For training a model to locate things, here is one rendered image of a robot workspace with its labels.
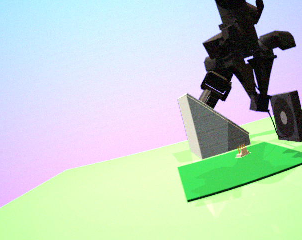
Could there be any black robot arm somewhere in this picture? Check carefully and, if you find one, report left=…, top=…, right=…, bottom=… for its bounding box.
left=198, top=0, right=264, bottom=109

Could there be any green circuit board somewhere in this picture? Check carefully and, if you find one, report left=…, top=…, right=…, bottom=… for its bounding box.
left=178, top=142, right=302, bottom=203

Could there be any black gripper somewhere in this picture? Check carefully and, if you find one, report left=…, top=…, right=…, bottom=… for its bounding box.
left=204, top=11, right=296, bottom=100

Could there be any dark grey cooling fan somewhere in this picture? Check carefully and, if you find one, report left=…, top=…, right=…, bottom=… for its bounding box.
left=270, top=90, right=302, bottom=143

